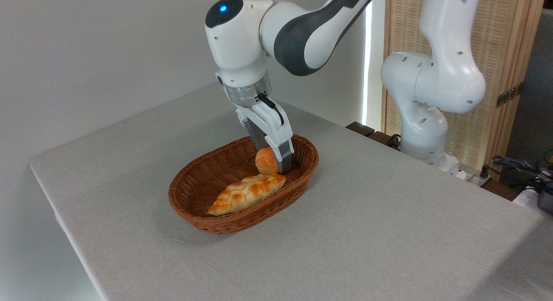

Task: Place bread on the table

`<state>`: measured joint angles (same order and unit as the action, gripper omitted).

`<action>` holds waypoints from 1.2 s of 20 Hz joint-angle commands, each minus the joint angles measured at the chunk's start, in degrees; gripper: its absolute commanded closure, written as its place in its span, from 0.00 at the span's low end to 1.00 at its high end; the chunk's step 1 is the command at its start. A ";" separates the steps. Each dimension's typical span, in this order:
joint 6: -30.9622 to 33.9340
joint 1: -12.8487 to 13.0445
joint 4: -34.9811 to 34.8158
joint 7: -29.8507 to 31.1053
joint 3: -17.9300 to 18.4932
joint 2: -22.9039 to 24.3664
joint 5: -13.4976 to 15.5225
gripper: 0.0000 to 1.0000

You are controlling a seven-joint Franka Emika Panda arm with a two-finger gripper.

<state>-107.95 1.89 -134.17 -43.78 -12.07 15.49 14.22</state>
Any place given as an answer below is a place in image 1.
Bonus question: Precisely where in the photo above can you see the long braided bread loaf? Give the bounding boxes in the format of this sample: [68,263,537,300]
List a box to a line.
[207,172,287,216]

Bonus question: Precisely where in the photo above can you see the dark brown wooden bench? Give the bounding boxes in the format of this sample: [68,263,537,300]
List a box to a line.
[345,121,403,151]

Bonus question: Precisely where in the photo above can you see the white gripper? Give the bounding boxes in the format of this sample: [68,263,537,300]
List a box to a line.
[235,101,296,174]

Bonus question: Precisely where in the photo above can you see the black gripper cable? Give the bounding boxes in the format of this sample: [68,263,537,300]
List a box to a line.
[257,93,286,126]

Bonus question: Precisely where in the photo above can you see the grey tablecloth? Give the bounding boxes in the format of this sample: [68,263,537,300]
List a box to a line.
[29,83,553,301]

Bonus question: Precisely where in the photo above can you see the white power strip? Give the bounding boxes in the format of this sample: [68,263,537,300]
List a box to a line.
[457,169,493,188]

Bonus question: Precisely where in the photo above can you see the round orange bread roll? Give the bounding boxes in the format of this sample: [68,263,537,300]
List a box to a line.
[254,146,281,175]

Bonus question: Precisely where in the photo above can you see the dark metal screen hinge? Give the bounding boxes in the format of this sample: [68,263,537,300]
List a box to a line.
[496,82,524,108]

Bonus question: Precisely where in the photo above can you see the black cable bundle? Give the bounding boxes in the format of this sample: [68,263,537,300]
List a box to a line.
[480,153,553,194]

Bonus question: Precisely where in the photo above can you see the brown wicker oval basket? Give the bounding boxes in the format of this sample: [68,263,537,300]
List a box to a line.
[168,134,320,235]

